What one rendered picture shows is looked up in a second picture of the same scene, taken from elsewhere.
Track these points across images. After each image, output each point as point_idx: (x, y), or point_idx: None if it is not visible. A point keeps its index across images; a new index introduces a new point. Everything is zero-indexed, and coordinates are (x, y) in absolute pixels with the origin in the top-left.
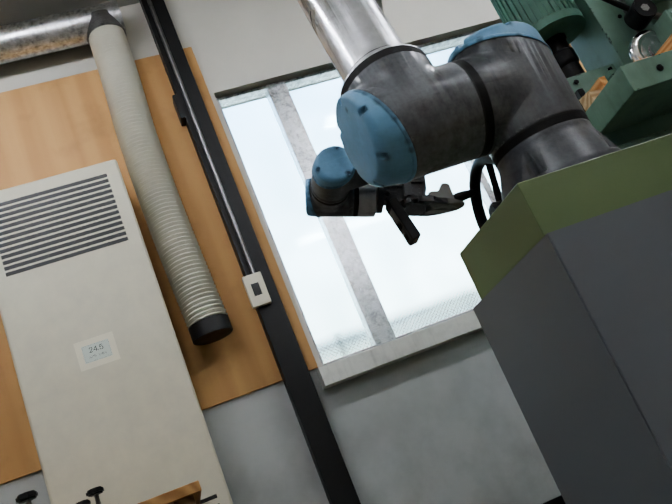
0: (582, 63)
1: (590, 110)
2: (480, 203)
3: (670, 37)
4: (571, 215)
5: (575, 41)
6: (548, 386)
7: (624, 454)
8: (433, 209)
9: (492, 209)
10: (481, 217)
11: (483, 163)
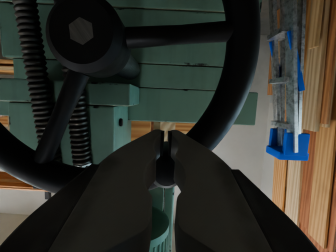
0: (162, 188)
1: (2, 110)
2: (196, 123)
3: (3, 122)
4: None
5: (155, 204)
6: None
7: None
8: (178, 216)
9: (68, 48)
10: (217, 91)
11: (41, 167)
